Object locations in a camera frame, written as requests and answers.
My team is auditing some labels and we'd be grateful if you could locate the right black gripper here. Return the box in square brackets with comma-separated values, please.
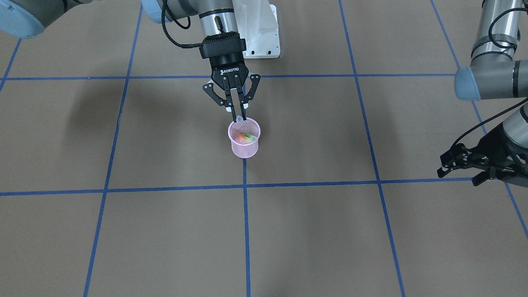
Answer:
[200, 34, 262, 123]

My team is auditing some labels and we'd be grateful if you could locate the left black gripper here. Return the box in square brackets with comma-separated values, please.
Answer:
[437, 124, 528, 186]

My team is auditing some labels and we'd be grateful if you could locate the orange highlighter pen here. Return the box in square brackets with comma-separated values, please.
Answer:
[236, 134, 246, 145]

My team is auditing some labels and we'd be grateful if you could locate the green highlighter pen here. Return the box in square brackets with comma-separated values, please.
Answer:
[245, 133, 258, 143]

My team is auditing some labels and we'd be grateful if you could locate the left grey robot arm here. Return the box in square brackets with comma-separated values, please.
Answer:
[437, 0, 528, 187]

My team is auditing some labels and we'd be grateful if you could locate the pink mesh pen holder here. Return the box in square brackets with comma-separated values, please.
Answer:
[228, 117, 262, 159]

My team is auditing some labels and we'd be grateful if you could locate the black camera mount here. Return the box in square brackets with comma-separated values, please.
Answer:
[496, 154, 528, 188]

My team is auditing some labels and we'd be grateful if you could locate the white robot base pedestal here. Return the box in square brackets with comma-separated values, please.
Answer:
[233, 0, 281, 59]

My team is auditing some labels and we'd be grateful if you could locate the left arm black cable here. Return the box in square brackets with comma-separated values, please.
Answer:
[450, 6, 528, 153]

